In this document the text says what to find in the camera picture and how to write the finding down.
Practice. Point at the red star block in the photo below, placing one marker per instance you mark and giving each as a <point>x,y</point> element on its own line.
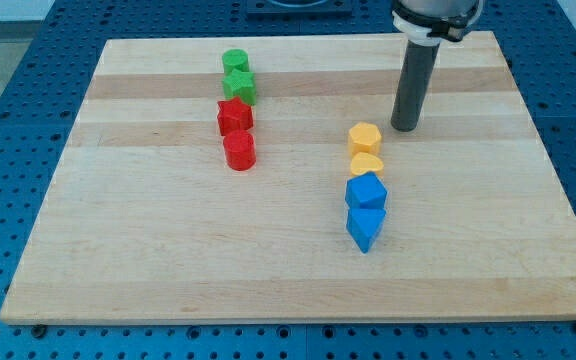
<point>234,114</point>

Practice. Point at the green star block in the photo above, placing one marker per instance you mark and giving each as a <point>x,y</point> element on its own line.
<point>240,84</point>

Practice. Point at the red cylinder block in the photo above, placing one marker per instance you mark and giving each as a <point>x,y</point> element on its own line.
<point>239,147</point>

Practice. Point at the yellow heart block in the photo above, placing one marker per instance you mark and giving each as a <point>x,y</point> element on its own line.
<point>362,163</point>

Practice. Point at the blue cube block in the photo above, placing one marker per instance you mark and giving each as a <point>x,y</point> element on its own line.
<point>366,191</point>

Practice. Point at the blue triangle block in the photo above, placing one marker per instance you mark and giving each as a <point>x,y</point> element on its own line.
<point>364,226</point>

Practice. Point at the yellow hexagon block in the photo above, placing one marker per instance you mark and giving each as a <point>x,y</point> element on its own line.
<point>364,137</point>

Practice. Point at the green cylinder block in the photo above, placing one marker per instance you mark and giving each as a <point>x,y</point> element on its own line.
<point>235,59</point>

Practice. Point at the wooden board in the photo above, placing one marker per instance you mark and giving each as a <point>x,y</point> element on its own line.
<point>145,223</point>

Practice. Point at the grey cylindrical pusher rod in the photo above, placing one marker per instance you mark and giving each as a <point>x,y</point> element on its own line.
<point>412,87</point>

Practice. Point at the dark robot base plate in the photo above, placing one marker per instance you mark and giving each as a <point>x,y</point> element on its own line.
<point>298,7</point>

